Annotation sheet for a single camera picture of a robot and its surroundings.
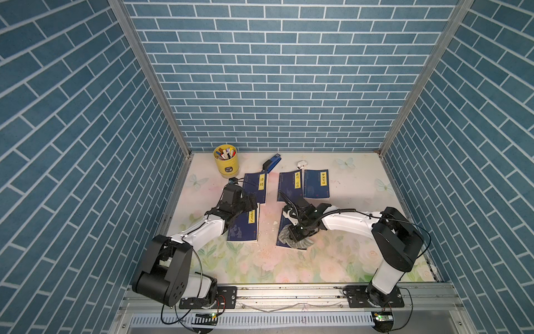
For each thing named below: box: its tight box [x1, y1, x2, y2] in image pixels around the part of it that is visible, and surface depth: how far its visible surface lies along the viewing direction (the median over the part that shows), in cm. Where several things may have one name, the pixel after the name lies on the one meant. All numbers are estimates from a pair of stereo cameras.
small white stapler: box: [296, 160, 309, 170], surface depth 116 cm
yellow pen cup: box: [212, 144, 240, 179], surface depth 104 cm
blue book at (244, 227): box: [226, 203, 261, 243], surface depth 90 cm
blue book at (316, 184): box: [303, 169, 330, 199], surface depth 107 cm
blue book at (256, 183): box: [242, 171, 268, 204], surface depth 107 cm
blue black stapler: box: [262, 153, 282, 174], surface depth 114 cm
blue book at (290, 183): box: [276, 169, 304, 202], surface depth 107 cm
